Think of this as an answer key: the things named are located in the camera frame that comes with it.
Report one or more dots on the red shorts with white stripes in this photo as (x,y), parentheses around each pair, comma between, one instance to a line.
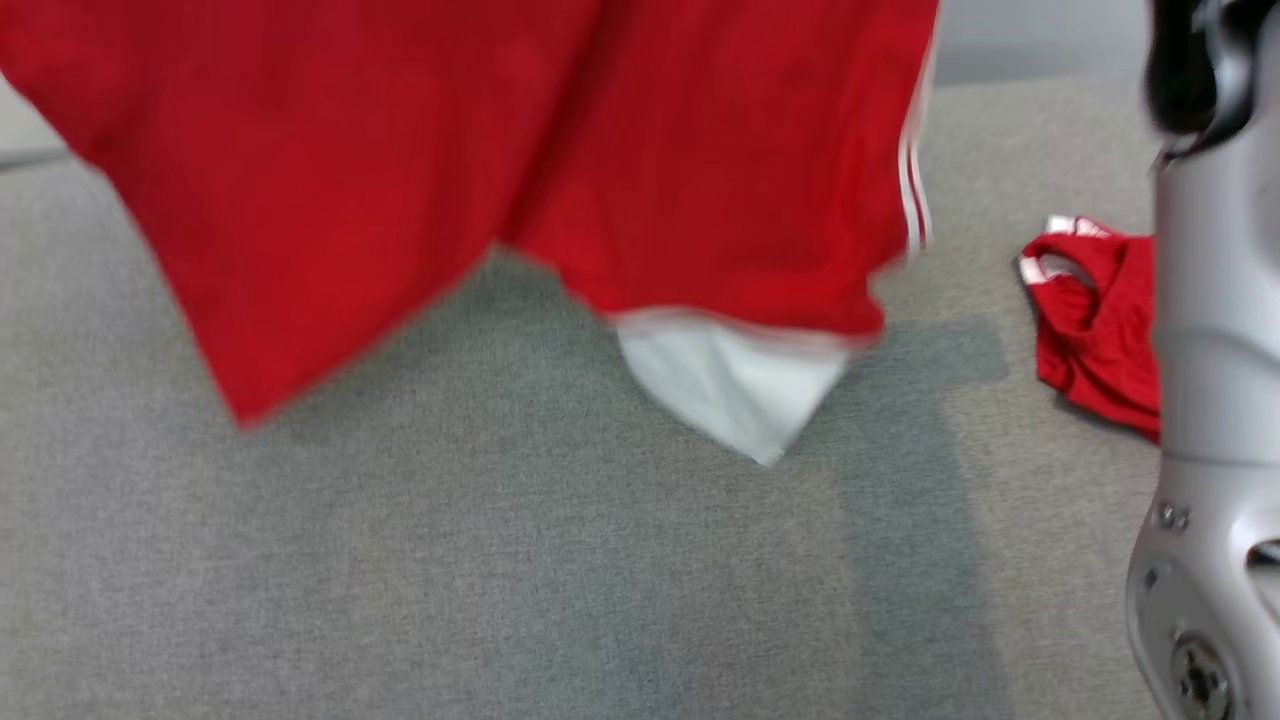
(350,150)

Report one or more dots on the red jersey with white trim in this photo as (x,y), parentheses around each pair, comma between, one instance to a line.
(1100,320)

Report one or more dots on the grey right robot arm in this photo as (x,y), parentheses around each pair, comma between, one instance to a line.
(1215,400)

